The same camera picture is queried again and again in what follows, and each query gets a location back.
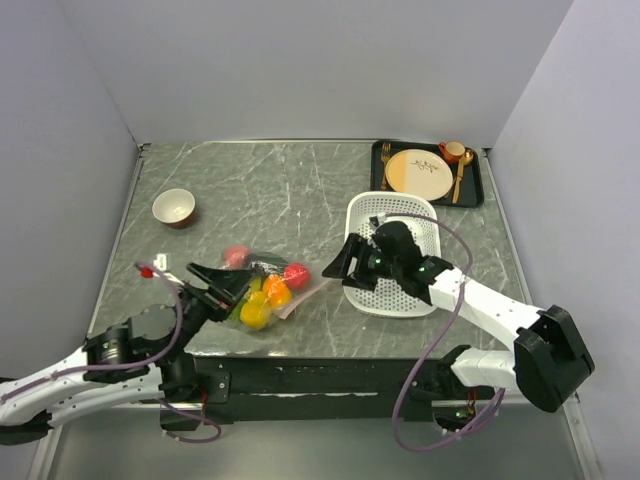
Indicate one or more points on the black tray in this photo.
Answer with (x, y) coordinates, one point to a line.
(471, 193)

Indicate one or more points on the gold fork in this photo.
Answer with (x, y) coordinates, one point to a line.
(385, 156)

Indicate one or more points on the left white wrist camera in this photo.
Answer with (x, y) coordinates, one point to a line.
(161, 262)

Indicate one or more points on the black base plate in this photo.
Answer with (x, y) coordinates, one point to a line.
(234, 389)

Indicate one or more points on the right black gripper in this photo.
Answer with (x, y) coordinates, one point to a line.
(355, 246)

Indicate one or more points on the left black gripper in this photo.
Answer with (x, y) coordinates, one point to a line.
(231, 282)

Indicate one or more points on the green grapes bunch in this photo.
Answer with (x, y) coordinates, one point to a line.
(234, 315)

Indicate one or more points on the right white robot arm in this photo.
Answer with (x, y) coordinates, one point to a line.
(545, 357)

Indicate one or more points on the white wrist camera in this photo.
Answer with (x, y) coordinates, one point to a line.
(161, 262)
(377, 220)

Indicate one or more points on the orange yellow mango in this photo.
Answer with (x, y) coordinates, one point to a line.
(276, 291)

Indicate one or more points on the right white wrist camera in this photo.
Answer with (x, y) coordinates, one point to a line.
(377, 220)

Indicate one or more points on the orange cup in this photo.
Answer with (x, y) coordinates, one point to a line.
(451, 151)

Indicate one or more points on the pink peach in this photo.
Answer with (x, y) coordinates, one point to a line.
(235, 257)

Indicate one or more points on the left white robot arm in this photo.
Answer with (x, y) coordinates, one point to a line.
(32, 406)

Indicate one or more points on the gold spoon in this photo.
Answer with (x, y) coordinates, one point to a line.
(464, 160)

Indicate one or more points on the cream orange plate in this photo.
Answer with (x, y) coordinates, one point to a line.
(420, 173)

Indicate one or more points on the white brown bowl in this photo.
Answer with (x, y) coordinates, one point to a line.
(175, 208)

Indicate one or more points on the white perforated basket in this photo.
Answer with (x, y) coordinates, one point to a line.
(388, 300)

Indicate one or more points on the yellow pear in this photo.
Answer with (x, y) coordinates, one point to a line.
(256, 311)

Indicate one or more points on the clear zip top bag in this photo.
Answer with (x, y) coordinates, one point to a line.
(316, 284)

